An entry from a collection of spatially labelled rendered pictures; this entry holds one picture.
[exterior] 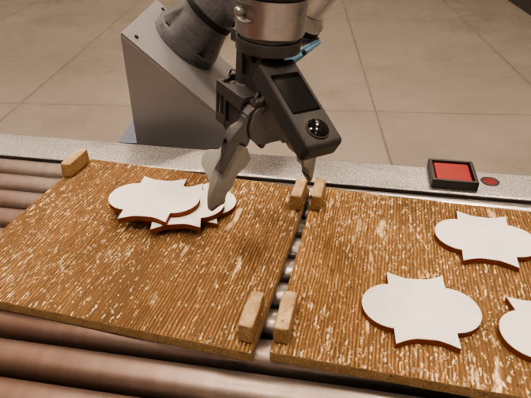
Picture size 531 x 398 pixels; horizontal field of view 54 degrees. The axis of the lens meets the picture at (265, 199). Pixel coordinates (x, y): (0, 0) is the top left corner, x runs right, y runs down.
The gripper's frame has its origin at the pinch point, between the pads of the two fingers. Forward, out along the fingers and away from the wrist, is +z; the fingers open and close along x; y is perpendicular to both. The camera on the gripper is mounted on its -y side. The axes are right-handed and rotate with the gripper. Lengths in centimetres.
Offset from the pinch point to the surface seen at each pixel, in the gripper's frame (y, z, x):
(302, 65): 276, 107, -225
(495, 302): -23.4, 6.4, -18.4
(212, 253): 3.2, 9.2, 5.6
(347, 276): -10.3, 7.8, -6.5
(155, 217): 11.7, 7.2, 10.2
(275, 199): 9.8, 8.9, -9.0
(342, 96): 206, 104, -208
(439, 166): 3.7, 7.6, -40.0
